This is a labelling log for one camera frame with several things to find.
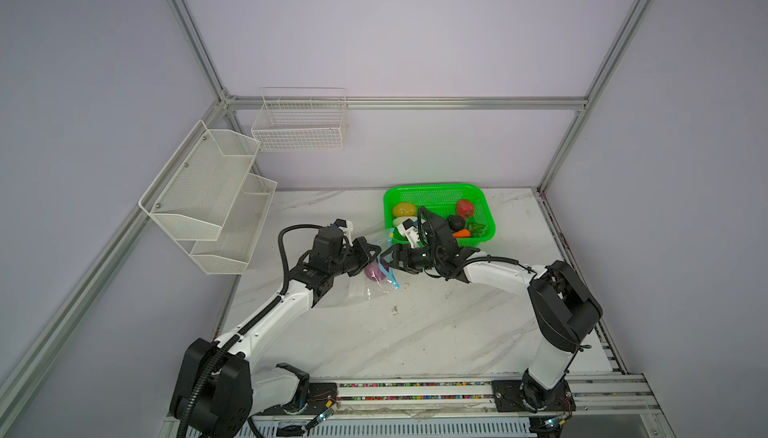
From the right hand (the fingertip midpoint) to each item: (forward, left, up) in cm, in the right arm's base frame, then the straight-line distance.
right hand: (382, 263), depth 82 cm
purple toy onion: (-2, +2, -1) cm, 3 cm away
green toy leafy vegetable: (+21, -32, -10) cm, 39 cm away
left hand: (+2, 0, +5) cm, 5 cm away
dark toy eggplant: (+23, -25, -10) cm, 35 cm away
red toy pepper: (+30, -29, -10) cm, 42 cm away
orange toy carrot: (+20, -28, -13) cm, 37 cm away
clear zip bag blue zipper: (-3, +5, -10) cm, 12 cm away
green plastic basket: (+38, -22, -13) cm, 45 cm away
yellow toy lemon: (+29, -6, -9) cm, 31 cm away
